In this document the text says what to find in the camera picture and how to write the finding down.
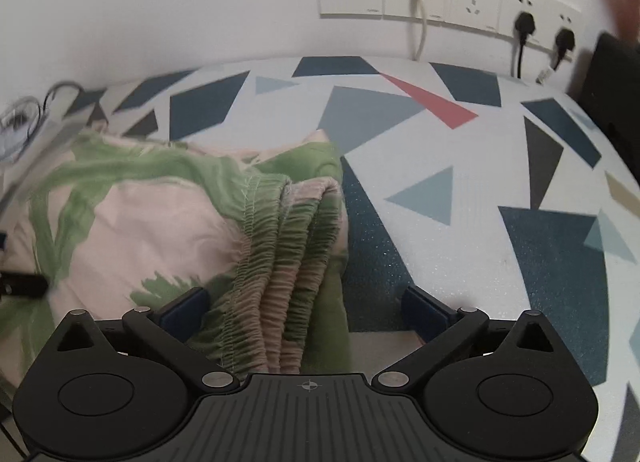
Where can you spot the geometric patterned mat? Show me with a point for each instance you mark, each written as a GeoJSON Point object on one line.
{"type": "Point", "coordinates": [450, 152]}

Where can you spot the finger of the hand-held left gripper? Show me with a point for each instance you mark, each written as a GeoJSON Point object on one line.
{"type": "Point", "coordinates": [25, 284]}

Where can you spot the black power plug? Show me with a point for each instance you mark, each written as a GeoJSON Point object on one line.
{"type": "Point", "coordinates": [525, 22]}
{"type": "Point", "coordinates": [565, 40]}

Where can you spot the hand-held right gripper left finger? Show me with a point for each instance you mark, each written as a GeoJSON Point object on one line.
{"type": "Point", "coordinates": [187, 312]}

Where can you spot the black flat object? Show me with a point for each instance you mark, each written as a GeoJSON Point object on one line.
{"type": "Point", "coordinates": [612, 87]}

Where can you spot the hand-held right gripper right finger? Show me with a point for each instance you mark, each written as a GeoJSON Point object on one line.
{"type": "Point", "coordinates": [425, 312]}

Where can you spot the green white patterned pants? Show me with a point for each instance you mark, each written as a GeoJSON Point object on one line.
{"type": "Point", "coordinates": [150, 222]}

